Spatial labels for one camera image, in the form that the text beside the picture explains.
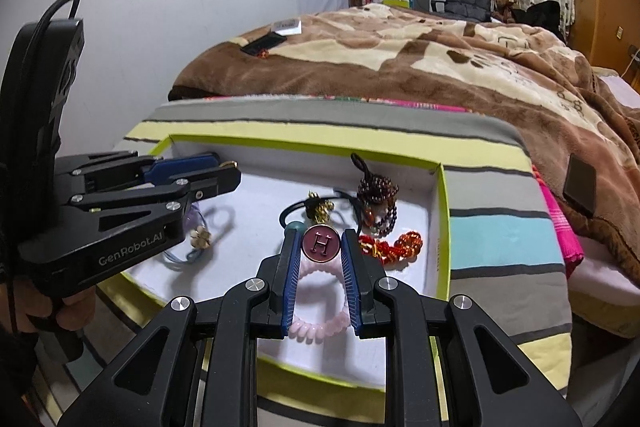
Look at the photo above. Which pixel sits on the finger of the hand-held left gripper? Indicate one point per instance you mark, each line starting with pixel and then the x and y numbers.
pixel 185 167
pixel 210 182

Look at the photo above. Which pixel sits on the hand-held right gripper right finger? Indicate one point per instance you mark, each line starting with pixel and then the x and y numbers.
pixel 352 287

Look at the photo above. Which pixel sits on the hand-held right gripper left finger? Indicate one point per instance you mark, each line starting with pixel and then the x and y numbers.
pixel 290 287

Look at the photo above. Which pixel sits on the green shallow cardboard box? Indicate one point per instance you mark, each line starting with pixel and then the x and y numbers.
pixel 260 187

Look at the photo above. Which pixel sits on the round maroon enamel charm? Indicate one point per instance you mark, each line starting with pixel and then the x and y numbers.
pixel 321 243

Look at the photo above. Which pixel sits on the person's left forearm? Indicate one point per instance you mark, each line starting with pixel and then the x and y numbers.
pixel 17 357

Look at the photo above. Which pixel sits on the person's left hand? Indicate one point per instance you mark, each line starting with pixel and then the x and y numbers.
pixel 75 314

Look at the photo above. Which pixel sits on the black smartphone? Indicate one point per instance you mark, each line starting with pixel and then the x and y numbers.
pixel 262 44

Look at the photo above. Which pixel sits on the small white box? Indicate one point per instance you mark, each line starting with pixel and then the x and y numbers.
pixel 286 27

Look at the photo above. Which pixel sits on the brown printed blanket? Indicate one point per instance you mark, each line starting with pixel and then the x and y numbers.
pixel 450 77

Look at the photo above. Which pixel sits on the black rectangular case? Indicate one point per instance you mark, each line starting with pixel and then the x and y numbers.
pixel 580 184

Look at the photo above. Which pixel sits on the brown teddy bear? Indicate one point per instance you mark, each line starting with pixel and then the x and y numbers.
pixel 504 2

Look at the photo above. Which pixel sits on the black clothing pile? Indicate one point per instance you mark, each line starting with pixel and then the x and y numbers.
pixel 542 17

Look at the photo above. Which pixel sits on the white wall switch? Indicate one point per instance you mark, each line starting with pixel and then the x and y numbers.
pixel 619 33

